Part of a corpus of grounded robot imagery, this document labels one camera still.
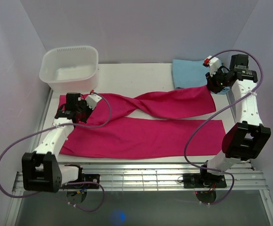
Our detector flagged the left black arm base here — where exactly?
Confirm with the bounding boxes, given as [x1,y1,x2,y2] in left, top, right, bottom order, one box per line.
[60,173,101,189]

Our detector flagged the white plastic basket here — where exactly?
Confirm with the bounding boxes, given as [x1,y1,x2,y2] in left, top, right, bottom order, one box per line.
[39,46,99,94]

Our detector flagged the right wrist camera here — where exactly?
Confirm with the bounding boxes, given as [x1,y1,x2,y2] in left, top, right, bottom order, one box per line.
[203,56,222,77]

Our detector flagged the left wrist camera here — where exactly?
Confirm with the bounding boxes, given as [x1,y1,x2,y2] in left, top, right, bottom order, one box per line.
[85,91,102,110]

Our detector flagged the folded light blue trousers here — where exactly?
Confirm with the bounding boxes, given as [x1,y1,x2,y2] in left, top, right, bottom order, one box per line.
[171,58,231,95]

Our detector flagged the pink trousers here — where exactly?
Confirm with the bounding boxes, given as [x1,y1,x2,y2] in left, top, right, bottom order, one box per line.
[61,86,225,160]

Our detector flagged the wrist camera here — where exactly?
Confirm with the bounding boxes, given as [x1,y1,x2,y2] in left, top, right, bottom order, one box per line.
[203,56,222,77]
[85,91,102,110]

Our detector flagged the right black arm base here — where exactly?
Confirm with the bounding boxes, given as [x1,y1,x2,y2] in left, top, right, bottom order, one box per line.
[177,173,227,188]

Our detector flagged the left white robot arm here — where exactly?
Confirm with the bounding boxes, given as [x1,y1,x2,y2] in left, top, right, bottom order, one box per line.
[22,93,102,193]

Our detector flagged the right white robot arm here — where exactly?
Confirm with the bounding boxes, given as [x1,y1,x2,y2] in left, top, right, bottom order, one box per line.
[198,54,271,187]

